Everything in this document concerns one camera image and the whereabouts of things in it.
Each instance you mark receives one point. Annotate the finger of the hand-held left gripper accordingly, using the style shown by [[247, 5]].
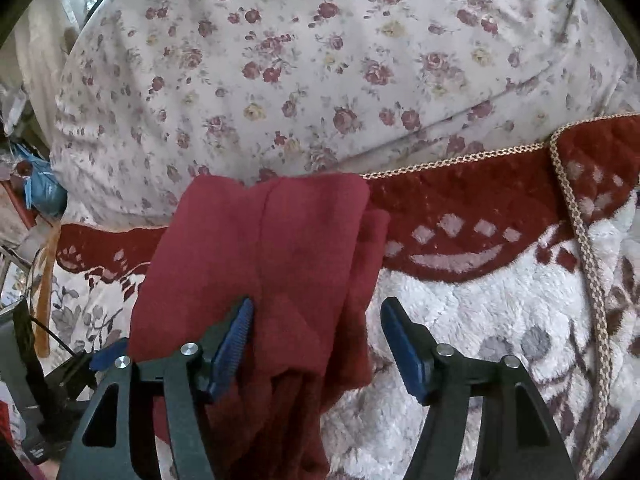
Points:
[[107, 356]]

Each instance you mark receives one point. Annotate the white floral bed sheet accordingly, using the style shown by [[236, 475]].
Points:
[[350, 60]]

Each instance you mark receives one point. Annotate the orange cloth strip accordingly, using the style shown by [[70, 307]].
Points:
[[45, 290]]

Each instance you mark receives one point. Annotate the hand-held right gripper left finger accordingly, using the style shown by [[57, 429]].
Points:
[[232, 350]]

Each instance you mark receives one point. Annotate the blue plastic bag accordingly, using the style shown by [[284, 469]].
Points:
[[42, 185]]

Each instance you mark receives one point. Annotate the dark red garment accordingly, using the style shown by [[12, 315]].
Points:
[[280, 240]]

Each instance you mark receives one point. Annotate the red and white plush blanket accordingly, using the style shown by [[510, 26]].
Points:
[[500, 300]]

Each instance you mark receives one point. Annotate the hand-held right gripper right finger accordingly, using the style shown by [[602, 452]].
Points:
[[405, 355]]

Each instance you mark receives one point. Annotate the white curtain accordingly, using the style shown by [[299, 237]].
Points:
[[45, 50]]

